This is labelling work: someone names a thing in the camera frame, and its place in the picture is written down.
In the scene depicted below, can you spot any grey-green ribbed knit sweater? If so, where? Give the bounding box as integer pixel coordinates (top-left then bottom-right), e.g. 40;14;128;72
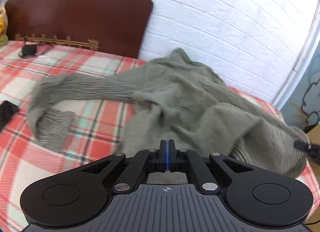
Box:
27;48;309;178

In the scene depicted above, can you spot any red plaid bed sheet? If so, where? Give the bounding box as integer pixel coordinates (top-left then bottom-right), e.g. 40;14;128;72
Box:
1;42;319;231

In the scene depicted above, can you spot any dark brown wooden headboard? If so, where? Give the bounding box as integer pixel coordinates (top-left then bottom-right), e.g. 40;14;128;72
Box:
5;0;153;58

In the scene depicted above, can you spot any black object at bed edge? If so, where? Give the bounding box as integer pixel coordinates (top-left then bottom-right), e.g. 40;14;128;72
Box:
0;100;19;131

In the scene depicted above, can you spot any small black device on bed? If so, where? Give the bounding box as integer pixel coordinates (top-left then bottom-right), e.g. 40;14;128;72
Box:
18;36;54;59

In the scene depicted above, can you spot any yellow plush toy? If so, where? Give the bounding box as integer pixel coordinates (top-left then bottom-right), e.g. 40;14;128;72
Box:
0;7;8;46

